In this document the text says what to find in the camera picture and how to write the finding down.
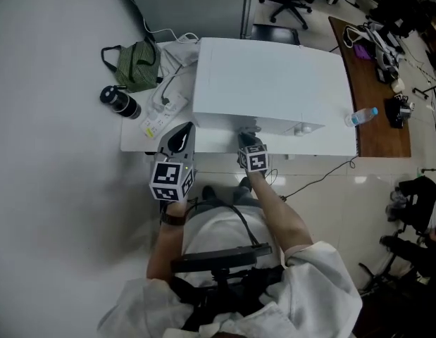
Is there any white and black bag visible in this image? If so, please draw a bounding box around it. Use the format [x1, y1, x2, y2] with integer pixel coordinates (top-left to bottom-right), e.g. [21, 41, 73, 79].
[344, 21, 405, 70]

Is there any black office chair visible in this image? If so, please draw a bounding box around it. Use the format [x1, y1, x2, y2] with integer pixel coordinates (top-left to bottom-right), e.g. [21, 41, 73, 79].
[259, 0, 314, 31]

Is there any idle hand-held gripper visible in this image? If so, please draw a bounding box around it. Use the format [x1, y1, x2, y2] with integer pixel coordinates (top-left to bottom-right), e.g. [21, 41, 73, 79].
[397, 95, 416, 119]

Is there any grey power cord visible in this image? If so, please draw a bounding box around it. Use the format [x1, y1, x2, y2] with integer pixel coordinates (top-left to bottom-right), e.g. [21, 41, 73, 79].
[159, 65, 183, 107]

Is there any black floor cable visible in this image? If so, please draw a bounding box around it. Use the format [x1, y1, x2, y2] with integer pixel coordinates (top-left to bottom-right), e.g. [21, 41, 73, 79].
[266, 155, 359, 204]

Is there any black rig cable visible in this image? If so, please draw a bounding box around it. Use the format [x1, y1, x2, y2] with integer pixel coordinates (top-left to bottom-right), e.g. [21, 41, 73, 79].
[231, 204, 261, 248]

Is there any person's white shirt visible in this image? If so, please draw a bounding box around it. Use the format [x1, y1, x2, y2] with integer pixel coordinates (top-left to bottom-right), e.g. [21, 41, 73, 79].
[96, 216, 363, 338]

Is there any clear plastic water bottle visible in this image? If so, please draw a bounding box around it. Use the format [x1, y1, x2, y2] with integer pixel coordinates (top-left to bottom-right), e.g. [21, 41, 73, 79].
[344, 106, 379, 128]

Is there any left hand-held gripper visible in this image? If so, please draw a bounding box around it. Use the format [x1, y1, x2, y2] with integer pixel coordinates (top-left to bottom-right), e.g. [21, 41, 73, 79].
[149, 122, 199, 203]

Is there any large white sheet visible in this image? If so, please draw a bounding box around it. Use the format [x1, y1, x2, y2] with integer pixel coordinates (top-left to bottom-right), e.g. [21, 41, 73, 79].
[192, 37, 354, 137]

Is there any person's right forearm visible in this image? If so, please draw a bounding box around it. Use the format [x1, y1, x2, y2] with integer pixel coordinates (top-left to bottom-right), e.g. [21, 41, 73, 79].
[247, 169, 314, 260]

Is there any black pouch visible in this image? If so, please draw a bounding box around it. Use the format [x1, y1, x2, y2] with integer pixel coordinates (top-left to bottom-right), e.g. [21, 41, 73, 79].
[384, 96, 404, 129]

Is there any large white power strip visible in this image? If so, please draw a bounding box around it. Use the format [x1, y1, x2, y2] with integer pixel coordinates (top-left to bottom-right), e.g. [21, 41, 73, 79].
[139, 96, 189, 139]

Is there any green striped bag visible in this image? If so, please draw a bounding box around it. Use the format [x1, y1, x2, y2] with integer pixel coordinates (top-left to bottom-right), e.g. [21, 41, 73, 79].
[100, 42, 162, 94]

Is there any black square stool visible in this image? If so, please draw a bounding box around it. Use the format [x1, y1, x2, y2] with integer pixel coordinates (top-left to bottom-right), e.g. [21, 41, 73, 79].
[251, 23, 300, 46]

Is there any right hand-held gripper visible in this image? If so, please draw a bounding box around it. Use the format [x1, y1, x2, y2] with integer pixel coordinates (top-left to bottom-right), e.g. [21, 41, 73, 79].
[237, 134, 270, 173]

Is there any person's left forearm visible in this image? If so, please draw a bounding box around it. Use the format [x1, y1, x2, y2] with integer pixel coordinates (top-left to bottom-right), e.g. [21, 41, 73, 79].
[147, 202, 189, 281]

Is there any dark wristwatch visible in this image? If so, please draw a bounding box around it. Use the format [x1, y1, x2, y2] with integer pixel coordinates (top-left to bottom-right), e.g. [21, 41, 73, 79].
[160, 211, 187, 227]

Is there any black chest camera rig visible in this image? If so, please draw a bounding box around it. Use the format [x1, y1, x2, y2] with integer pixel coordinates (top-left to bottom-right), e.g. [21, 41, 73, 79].
[170, 243, 287, 332]

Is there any black water bottle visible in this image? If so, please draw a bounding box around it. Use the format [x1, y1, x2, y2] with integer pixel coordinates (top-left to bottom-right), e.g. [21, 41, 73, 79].
[99, 84, 142, 120]

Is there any brown wooden table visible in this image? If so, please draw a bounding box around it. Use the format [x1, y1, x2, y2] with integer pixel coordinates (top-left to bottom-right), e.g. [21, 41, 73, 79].
[328, 15, 412, 158]

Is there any grey partition panel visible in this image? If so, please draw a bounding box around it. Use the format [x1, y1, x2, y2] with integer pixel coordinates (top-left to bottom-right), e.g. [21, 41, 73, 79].
[122, 0, 256, 40]

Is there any white plastic sheet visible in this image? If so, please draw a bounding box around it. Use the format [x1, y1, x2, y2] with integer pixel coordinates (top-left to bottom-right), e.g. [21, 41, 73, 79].
[163, 40, 201, 68]

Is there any purple pouch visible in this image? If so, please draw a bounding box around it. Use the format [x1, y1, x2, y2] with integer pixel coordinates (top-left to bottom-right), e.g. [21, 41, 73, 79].
[354, 44, 373, 61]

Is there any white wall cable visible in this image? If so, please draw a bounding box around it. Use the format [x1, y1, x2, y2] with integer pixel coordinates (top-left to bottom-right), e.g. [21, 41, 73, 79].
[124, 0, 201, 44]

